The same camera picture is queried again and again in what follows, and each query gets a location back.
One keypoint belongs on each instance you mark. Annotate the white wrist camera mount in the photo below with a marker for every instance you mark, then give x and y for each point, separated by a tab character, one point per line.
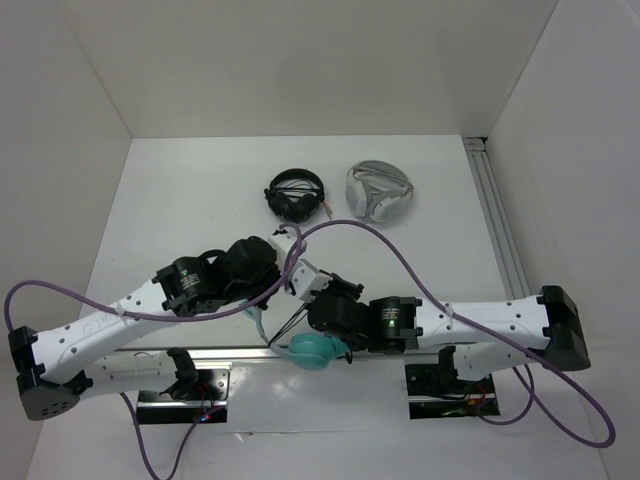
284	241
306	281

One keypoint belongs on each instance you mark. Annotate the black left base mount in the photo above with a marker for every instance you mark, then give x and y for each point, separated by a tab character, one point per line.
206	401

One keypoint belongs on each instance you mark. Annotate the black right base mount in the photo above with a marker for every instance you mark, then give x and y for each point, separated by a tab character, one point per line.
429	398

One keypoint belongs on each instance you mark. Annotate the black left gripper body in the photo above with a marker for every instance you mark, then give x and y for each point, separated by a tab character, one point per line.
244	290

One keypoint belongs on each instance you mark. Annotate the black headphones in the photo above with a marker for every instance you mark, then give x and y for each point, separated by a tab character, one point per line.
296	195

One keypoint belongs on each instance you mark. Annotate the aluminium side rail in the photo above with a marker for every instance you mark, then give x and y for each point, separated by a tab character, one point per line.
502	239

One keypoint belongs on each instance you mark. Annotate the teal cat-ear headphones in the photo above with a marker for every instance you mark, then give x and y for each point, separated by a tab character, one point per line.
308	351

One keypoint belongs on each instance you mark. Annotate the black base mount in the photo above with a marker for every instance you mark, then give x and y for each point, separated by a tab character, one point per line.
429	398
206	401

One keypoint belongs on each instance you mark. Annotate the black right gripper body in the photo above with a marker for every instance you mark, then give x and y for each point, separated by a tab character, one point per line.
341	285

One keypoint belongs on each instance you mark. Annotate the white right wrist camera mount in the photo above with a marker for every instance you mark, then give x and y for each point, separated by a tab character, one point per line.
306	281

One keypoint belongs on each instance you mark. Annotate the white gaming headset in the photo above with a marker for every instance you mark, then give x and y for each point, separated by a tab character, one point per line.
377	191

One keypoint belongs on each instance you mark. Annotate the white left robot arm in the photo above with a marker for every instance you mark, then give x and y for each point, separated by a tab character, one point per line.
58	368

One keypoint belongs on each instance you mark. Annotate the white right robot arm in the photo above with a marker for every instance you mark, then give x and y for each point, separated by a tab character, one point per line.
469	340

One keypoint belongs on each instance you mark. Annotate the aluminium table edge rail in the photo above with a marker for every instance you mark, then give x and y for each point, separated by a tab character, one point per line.
258	354

